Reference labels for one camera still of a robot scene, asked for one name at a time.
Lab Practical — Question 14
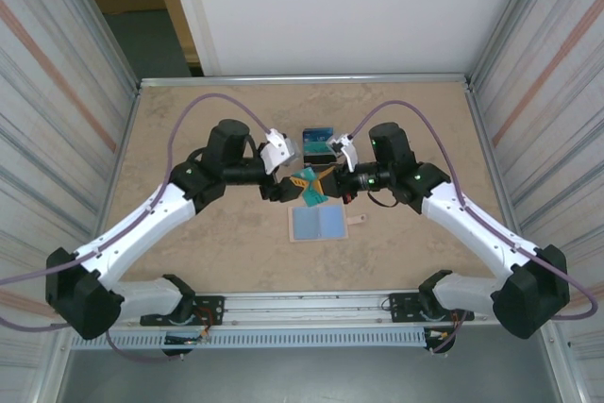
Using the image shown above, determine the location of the clear plastic card box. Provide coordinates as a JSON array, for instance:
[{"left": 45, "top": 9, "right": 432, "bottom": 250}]
[{"left": 301, "top": 126, "right": 342, "bottom": 169}]

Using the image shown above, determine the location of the beige leather card holder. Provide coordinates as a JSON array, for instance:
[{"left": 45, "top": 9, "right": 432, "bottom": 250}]
[{"left": 287, "top": 205, "right": 368, "bottom": 243}]

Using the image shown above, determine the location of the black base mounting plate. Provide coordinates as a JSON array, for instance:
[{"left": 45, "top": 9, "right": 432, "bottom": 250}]
[
  {"left": 387, "top": 293, "right": 468, "bottom": 325},
  {"left": 140, "top": 295, "right": 226, "bottom": 327}
]

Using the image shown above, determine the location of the translucent corrugated side panel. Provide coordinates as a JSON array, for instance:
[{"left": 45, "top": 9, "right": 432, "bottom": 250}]
[
  {"left": 0, "top": 0, "right": 141, "bottom": 403},
  {"left": 466, "top": 0, "right": 604, "bottom": 403}
]

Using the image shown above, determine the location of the grey metal shelf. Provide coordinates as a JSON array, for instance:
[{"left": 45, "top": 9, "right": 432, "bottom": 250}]
[{"left": 56, "top": 348, "right": 567, "bottom": 403}]

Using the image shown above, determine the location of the small circuit board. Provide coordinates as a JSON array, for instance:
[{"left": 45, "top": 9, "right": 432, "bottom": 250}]
[{"left": 163, "top": 332, "right": 211, "bottom": 345}]

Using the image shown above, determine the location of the aluminium table frame rail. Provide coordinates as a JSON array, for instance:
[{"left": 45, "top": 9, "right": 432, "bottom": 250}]
[{"left": 139, "top": 73, "right": 473, "bottom": 89}]

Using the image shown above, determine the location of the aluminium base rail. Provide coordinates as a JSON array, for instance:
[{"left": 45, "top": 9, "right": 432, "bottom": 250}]
[{"left": 55, "top": 290, "right": 480, "bottom": 329}]

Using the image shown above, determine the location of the white door frame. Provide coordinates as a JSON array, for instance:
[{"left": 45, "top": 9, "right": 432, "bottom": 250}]
[{"left": 162, "top": 0, "right": 222, "bottom": 77}]

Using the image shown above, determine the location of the grey slotted cable duct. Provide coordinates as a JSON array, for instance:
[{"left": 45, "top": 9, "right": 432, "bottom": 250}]
[{"left": 69, "top": 329, "right": 426, "bottom": 350}]

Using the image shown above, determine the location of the aluminium frame post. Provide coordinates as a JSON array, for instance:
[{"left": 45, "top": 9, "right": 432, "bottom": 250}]
[
  {"left": 464, "top": 0, "right": 556, "bottom": 92},
  {"left": 65, "top": 0, "right": 143, "bottom": 97}
]

